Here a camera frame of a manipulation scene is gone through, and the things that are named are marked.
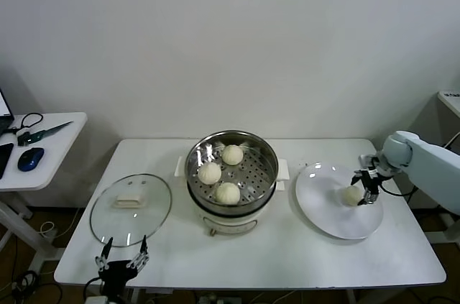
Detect white floor cable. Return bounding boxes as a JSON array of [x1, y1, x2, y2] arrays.
[[38, 221, 58, 239]]

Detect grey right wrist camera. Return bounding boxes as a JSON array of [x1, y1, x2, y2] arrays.
[[359, 154, 380, 170]]

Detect round glass pot lid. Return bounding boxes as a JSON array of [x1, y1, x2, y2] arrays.
[[88, 173, 173, 249]]

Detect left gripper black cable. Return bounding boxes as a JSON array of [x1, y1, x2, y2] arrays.
[[83, 276, 105, 300]]

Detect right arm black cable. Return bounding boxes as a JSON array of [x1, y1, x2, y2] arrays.
[[379, 170, 420, 198]]

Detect white table with label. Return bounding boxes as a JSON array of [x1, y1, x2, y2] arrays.
[[436, 91, 460, 120]]

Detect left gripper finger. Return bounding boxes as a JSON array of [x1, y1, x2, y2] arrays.
[[94, 237, 114, 271], [126, 234, 150, 270]]

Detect black power cable with adapter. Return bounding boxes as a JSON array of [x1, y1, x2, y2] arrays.
[[405, 188, 420, 208]]

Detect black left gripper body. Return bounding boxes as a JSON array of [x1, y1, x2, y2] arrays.
[[97, 259, 139, 293]]

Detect white oval plate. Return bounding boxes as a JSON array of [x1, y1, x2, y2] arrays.
[[294, 162, 384, 240]]

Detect black floor cables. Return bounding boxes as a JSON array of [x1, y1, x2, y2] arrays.
[[9, 270, 41, 293]]

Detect computer monitor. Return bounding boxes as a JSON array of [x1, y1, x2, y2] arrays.
[[0, 90, 15, 136]]

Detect white steamed baozi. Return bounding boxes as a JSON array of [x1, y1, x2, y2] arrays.
[[215, 182, 241, 206], [341, 185, 363, 207], [198, 162, 222, 185], [221, 144, 244, 167]]

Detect white electric cooking pot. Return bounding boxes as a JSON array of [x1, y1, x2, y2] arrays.
[[186, 174, 285, 239]]

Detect black smartphone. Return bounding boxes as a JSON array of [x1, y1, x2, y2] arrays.
[[0, 143, 14, 180]]

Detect perforated steel steamer basket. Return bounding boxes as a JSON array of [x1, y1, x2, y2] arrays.
[[174, 129, 290, 211]]

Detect blue computer mouse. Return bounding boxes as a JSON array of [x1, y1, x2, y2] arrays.
[[17, 147, 45, 172]]

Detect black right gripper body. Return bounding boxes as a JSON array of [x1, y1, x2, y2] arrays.
[[359, 168, 385, 196]]

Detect white side table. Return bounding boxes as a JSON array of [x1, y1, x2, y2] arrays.
[[0, 112, 88, 258]]

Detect black looped cord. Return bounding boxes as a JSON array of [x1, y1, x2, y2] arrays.
[[9, 113, 44, 136]]

